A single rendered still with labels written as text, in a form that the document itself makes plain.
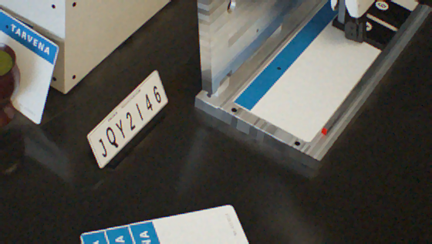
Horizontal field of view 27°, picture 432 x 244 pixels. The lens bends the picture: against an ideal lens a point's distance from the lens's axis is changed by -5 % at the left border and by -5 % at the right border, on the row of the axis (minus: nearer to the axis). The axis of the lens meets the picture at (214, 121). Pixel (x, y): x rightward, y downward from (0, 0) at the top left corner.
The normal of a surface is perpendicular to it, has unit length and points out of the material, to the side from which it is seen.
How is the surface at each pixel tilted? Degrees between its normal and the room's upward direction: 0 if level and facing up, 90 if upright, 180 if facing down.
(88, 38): 90
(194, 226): 0
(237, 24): 81
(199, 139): 0
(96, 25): 90
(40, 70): 69
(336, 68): 0
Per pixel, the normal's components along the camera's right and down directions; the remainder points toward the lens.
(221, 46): 0.84, 0.33
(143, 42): 0.09, -0.68
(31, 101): -0.52, 0.26
